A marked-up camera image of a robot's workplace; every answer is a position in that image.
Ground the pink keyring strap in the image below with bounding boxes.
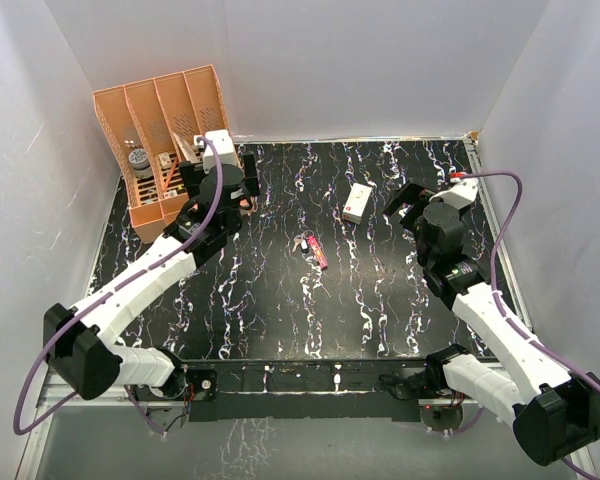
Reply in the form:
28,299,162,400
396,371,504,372
307,237,329,272

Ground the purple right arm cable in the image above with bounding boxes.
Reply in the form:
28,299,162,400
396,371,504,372
449,170,600,476

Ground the round grey tin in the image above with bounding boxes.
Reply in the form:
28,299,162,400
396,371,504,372
128,148,153,180

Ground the small white card box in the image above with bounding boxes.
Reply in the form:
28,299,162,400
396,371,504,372
157,152,173,171

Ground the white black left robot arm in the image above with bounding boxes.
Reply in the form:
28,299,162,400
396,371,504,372
44,152,260,400

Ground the orange plastic file organizer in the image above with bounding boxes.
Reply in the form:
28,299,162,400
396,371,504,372
93,65,229,244

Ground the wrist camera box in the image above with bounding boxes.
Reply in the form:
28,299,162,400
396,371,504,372
432,172,478,210
194,129,239,174

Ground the small white red box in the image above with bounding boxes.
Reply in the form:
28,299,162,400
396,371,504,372
342,183,373,224

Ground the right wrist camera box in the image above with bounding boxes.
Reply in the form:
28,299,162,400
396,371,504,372
432,172,478,210

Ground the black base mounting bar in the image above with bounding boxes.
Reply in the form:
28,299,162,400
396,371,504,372
129,357,486,424

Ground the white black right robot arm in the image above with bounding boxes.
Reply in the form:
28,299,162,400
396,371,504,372
380,175,600,466

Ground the white packet in organizer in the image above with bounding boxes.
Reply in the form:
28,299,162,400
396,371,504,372
172,132,198,164

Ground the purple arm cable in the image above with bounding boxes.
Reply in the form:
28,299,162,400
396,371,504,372
12,135,225,436
449,170,600,476

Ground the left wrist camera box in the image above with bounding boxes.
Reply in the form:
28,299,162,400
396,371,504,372
194,129,239,174

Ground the small dark key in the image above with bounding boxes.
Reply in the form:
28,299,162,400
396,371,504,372
292,234,310,254

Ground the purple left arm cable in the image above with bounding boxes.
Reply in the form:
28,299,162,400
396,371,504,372
12,135,225,436

